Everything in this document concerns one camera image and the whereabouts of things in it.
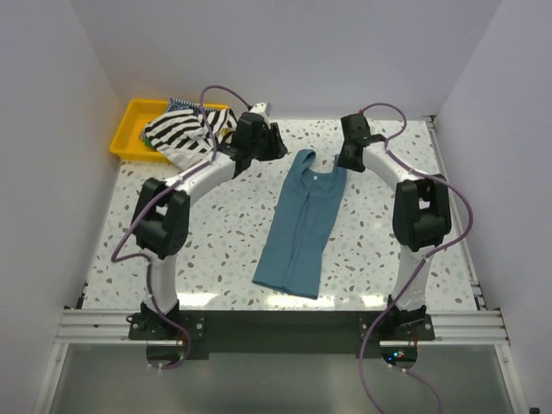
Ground black white striped tank top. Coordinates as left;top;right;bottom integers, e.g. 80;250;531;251
142;109;237;171

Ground blue white striped tank top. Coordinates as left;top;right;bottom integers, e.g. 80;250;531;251
165;97;217;116

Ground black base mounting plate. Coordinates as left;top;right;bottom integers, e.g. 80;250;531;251
126;307;436;363

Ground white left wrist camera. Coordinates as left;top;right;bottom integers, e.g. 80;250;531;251
249;101;272;116

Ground aluminium frame rail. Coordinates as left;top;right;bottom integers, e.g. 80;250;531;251
54;309;510;346

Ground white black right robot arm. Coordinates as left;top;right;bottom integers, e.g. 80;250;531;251
337;113;452;339

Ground green garment in tray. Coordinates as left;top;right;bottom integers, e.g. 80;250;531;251
140;131;156;151

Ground yellow plastic tray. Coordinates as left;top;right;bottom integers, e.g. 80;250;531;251
110;99;229;164

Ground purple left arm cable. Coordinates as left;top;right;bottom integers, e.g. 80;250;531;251
110;85;255;371

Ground blue ribbed tank top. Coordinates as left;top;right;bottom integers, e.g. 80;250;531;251
252;149;348;299

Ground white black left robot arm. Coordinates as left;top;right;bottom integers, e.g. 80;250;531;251
127;103;287;340

